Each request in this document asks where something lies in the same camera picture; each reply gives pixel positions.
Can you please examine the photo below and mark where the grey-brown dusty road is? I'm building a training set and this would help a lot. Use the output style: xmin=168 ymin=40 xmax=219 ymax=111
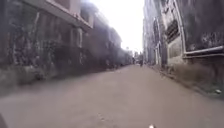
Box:
xmin=0 ymin=64 xmax=224 ymax=128

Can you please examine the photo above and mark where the rubble-strewn dirt verge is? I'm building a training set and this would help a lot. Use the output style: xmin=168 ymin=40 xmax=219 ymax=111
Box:
xmin=148 ymin=64 xmax=224 ymax=101

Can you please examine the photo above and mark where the grey building row with ledge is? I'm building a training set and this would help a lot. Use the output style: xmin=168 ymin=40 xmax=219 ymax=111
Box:
xmin=0 ymin=0 xmax=134 ymax=90

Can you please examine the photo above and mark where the stained building with white pipe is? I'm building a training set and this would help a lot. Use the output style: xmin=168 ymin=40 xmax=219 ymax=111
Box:
xmin=142 ymin=0 xmax=224 ymax=95

